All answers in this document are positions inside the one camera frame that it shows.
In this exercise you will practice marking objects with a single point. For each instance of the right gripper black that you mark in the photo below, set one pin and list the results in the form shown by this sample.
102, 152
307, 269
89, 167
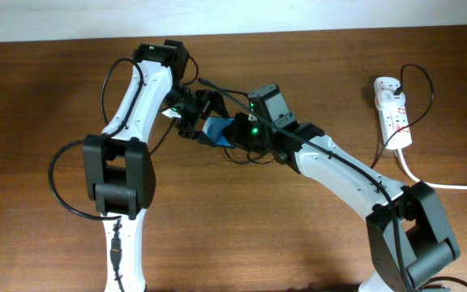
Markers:
235, 132

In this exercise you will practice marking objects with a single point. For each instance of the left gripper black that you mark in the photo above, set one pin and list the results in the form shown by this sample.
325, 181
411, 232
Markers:
187, 125

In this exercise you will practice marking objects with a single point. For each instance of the blue screen smartphone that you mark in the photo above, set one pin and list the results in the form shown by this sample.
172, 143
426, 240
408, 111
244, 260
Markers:
216, 125

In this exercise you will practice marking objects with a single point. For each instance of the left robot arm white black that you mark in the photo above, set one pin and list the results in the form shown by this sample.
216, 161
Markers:
118, 167

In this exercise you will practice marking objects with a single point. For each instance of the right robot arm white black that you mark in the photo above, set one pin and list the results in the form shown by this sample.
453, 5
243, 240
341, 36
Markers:
410, 237

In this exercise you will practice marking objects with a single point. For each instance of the white power strip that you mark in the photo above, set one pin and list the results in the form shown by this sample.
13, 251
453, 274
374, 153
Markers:
392, 113

